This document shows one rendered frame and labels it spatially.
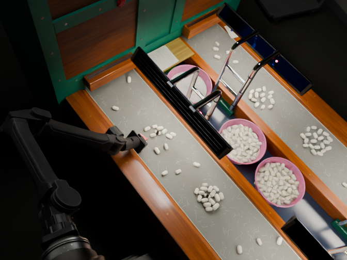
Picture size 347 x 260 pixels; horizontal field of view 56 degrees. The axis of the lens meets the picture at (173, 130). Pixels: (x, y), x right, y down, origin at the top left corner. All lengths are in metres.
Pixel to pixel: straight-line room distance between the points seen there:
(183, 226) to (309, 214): 0.69
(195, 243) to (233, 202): 0.28
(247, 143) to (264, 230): 0.47
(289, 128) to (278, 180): 0.33
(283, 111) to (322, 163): 0.36
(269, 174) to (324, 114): 0.53
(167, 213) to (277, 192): 0.59
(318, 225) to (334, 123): 0.59
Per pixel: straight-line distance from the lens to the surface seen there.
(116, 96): 1.80
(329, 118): 2.09
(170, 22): 1.92
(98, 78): 1.72
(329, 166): 1.97
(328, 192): 1.87
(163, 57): 1.93
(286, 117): 1.98
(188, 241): 1.53
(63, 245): 0.84
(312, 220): 1.89
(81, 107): 1.74
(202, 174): 1.65
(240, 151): 1.76
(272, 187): 1.77
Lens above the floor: 2.25
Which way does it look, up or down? 62 degrees down
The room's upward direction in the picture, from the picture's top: 19 degrees clockwise
